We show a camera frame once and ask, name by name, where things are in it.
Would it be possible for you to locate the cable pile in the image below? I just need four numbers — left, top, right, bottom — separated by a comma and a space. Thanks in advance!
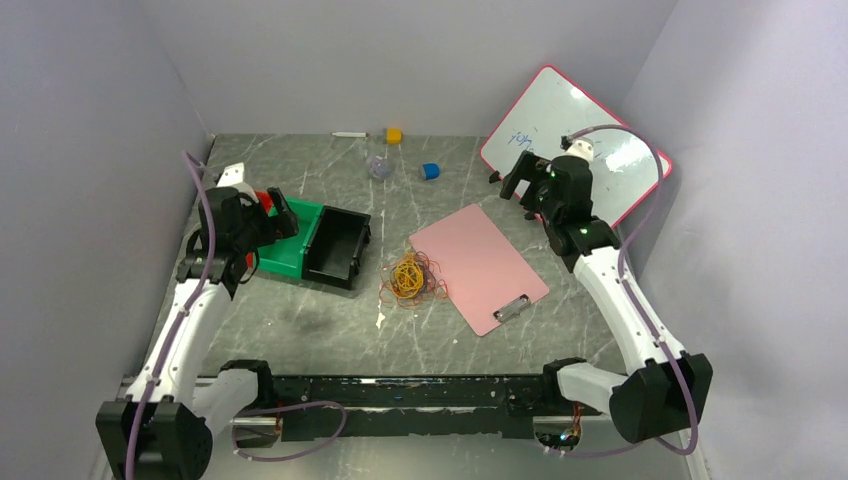
378, 248, 450, 310

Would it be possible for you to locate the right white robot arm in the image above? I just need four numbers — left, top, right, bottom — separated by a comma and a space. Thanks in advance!
490, 151, 713, 455

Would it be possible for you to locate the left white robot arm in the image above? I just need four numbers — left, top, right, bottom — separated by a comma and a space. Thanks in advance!
95, 186, 299, 479

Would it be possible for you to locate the red plastic bin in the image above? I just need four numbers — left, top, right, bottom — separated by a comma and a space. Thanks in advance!
246, 190, 273, 269

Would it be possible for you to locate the green plastic bin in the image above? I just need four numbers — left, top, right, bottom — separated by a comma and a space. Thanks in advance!
258, 198, 324, 278

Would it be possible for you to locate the black plastic bin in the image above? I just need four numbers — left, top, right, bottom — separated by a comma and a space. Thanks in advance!
301, 206, 371, 291

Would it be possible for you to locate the pink clipboard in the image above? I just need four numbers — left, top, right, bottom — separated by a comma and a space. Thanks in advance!
409, 204, 549, 337

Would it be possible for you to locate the blue block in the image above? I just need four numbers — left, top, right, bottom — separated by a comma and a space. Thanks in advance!
421, 163, 441, 181

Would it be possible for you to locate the yellow cube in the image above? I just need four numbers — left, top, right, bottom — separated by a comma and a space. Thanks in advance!
384, 128, 403, 145

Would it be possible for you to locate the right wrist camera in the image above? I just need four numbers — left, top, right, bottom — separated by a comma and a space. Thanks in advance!
561, 136, 595, 162

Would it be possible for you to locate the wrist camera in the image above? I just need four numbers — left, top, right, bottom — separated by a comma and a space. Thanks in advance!
561, 136, 595, 162
215, 162, 258, 201

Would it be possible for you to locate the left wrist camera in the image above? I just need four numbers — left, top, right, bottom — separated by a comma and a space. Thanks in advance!
215, 162, 258, 201

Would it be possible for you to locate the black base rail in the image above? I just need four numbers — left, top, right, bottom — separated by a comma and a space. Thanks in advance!
230, 374, 595, 441

